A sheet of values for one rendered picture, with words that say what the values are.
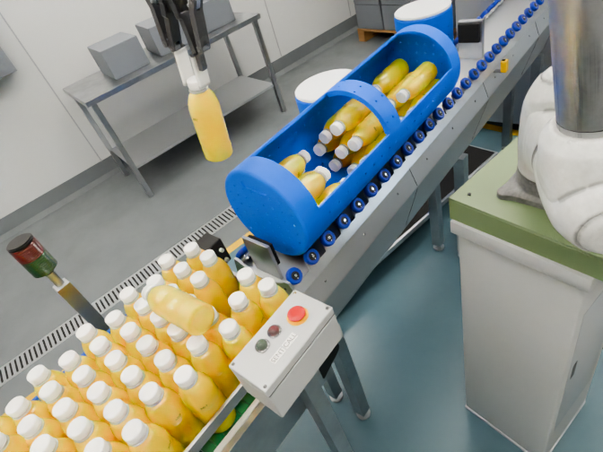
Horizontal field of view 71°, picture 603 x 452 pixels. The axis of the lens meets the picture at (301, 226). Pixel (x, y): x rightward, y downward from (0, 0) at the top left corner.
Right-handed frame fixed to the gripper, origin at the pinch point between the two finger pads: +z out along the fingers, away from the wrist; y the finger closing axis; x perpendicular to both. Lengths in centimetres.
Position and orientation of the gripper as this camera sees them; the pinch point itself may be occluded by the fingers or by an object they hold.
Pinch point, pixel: (192, 68)
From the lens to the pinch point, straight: 95.1
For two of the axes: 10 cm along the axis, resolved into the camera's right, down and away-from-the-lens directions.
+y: -8.3, -3.1, 4.6
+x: -5.4, 6.1, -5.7
